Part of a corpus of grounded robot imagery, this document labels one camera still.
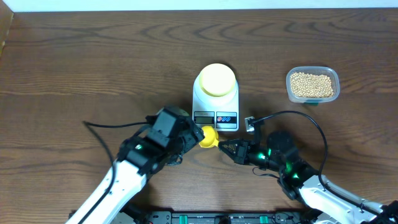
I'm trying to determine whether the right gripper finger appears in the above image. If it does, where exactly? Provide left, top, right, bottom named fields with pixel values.
left=218, top=139, right=246, bottom=152
left=223, top=150, right=241, bottom=164

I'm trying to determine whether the yellow measuring scoop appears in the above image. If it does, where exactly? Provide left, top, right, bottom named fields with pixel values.
left=199, top=126, right=219, bottom=148

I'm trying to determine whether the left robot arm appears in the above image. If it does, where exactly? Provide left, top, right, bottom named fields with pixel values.
left=67, top=120, right=205, bottom=223

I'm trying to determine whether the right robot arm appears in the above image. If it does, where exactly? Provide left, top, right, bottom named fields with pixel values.
left=218, top=131, right=397, bottom=223

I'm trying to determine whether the white digital kitchen scale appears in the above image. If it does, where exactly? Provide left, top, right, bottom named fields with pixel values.
left=192, top=75, right=239, bottom=132

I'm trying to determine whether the pale yellow bowl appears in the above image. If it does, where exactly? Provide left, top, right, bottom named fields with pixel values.
left=199, top=63, right=236, bottom=97

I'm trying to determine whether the pile of soybeans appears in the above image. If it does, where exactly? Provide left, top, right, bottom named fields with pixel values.
left=290, top=72, right=335, bottom=98

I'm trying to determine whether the clear plastic container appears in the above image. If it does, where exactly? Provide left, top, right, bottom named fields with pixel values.
left=285, top=66, right=340, bottom=104

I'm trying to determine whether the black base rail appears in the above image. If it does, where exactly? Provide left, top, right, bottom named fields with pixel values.
left=110, top=205, right=308, bottom=224

